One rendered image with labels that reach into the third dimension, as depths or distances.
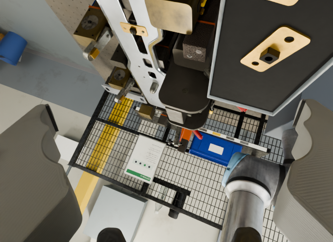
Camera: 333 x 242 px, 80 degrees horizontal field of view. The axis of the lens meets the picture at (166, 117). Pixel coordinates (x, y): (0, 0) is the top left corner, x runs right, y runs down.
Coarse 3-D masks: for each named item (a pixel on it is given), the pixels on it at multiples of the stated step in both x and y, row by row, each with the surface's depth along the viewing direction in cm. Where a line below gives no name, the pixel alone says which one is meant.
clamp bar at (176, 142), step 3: (177, 126) 94; (177, 129) 93; (180, 129) 93; (177, 132) 93; (180, 132) 94; (177, 135) 92; (180, 135) 96; (174, 138) 92; (177, 138) 92; (168, 141) 93; (171, 141) 93; (174, 141) 92; (177, 141) 92; (180, 141) 93; (174, 144) 91; (177, 144) 91; (180, 144) 93
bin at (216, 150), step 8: (208, 136) 127; (192, 144) 127; (200, 144) 126; (208, 144) 126; (216, 144) 125; (224, 144) 125; (232, 144) 125; (192, 152) 140; (200, 152) 124; (208, 152) 124; (216, 152) 124; (224, 152) 124; (232, 152) 123; (216, 160) 138; (224, 160) 122
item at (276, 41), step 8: (280, 32) 22; (288, 32) 22; (296, 32) 21; (264, 40) 24; (272, 40) 23; (280, 40) 23; (296, 40) 22; (304, 40) 22; (256, 48) 25; (264, 48) 25; (272, 48) 24; (280, 48) 24; (288, 48) 24; (296, 48) 23; (248, 56) 27; (256, 56) 27; (264, 56) 25; (272, 56) 24; (280, 56) 25; (248, 64) 29; (256, 64) 29; (264, 64) 28; (272, 64) 27
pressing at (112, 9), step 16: (112, 0) 51; (112, 16) 57; (144, 16) 52; (160, 32) 55; (128, 48) 70; (128, 64) 83; (144, 64) 77; (144, 80) 91; (160, 80) 85; (144, 96) 113
